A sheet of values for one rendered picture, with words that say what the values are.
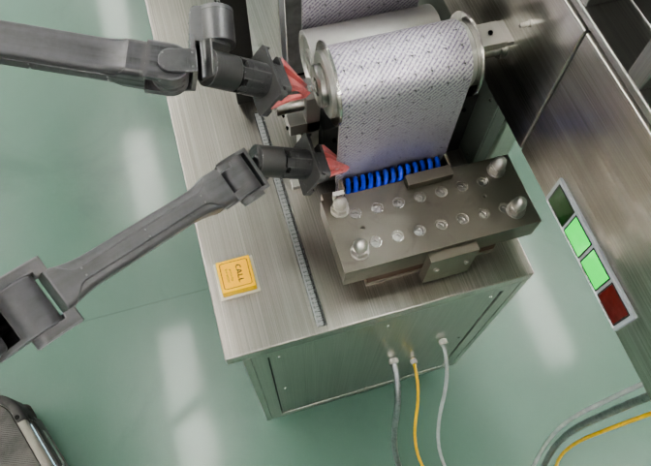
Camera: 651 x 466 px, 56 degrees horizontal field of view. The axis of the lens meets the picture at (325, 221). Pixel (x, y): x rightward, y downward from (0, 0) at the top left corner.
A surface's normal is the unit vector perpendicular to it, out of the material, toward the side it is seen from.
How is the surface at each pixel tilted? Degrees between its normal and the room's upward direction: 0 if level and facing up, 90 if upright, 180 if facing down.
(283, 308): 0
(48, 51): 23
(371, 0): 92
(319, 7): 92
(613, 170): 90
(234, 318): 0
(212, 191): 29
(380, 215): 0
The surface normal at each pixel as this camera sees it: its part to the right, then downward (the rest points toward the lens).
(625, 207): -0.96, 0.25
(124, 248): 0.49, -0.27
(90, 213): 0.02, -0.45
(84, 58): 0.24, -0.11
